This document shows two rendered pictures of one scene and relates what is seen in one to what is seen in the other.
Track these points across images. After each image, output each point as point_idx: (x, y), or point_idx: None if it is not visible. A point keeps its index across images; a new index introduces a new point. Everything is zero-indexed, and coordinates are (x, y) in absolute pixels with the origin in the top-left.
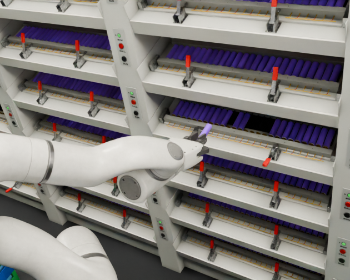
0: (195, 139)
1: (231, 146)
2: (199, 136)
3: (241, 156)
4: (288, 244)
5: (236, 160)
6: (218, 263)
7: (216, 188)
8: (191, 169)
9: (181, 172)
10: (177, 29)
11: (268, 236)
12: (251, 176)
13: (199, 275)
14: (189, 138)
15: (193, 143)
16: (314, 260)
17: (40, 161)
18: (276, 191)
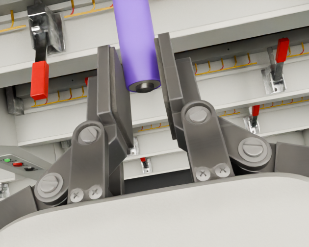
0: (124, 92)
1: (177, 15)
2: (167, 80)
3: (223, 30)
4: (268, 114)
5: (198, 46)
6: (159, 169)
7: (141, 109)
8: (64, 95)
9: (49, 112)
10: None
11: (232, 118)
12: (200, 52)
13: (132, 180)
14: (106, 124)
15: (250, 235)
16: None
17: None
18: (283, 61)
